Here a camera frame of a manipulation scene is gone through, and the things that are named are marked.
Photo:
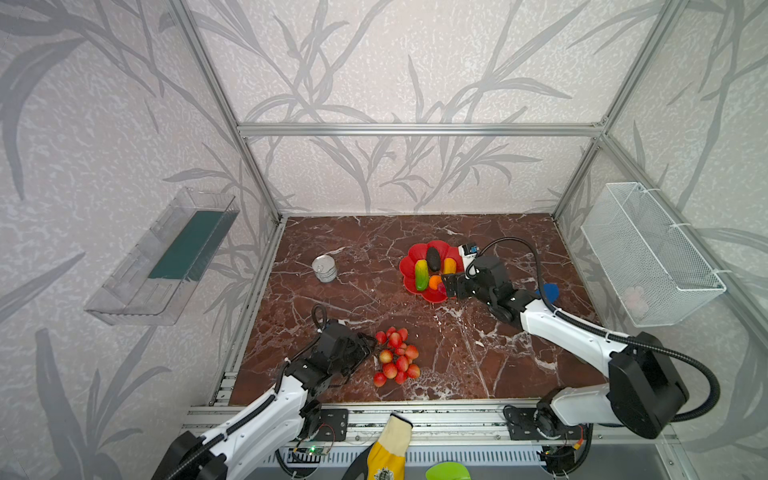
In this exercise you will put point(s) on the yellow work glove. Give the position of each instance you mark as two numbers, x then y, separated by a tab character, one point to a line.
385	459

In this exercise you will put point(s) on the green plastic object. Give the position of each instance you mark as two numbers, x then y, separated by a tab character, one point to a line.
448	470

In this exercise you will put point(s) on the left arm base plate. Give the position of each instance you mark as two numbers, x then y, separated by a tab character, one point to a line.
326	424

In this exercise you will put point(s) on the silver tin can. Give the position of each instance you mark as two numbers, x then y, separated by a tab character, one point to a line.
324	268

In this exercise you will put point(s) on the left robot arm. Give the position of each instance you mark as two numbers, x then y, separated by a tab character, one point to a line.
289	410

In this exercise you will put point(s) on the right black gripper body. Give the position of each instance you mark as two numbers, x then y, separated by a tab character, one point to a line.
459	285

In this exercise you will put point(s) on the clear plastic wall shelf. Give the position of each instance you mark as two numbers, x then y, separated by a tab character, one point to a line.
153	284

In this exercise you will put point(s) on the blue trowel wooden handle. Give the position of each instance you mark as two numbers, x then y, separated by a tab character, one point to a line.
548	293

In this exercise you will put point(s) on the aluminium front rail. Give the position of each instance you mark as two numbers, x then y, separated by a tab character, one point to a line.
449	422

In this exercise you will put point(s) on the red fake cherry bunch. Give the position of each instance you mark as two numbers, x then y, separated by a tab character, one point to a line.
395	358

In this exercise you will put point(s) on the red flower-shaped fruit bowl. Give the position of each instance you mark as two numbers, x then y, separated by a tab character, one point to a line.
417	252

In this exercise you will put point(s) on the small fake orange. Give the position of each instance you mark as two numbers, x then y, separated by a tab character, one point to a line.
435	282

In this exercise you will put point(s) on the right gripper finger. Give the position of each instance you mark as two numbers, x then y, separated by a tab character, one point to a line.
451	281
454	294

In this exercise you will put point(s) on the pink object in basket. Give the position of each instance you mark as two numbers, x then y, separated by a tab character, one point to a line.
635	302

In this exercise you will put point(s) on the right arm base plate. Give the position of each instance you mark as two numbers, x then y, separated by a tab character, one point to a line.
536	425

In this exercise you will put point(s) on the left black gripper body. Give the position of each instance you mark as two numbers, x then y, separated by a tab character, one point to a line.
355	345

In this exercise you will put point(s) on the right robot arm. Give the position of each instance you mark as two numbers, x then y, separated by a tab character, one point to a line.
647	386

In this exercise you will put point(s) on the white wire mesh basket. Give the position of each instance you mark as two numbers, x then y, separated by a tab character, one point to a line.
639	244

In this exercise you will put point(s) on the dark fake avocado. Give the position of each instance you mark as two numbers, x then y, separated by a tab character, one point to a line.
433	259

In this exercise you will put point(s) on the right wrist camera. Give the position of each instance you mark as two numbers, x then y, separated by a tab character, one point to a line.
468	251

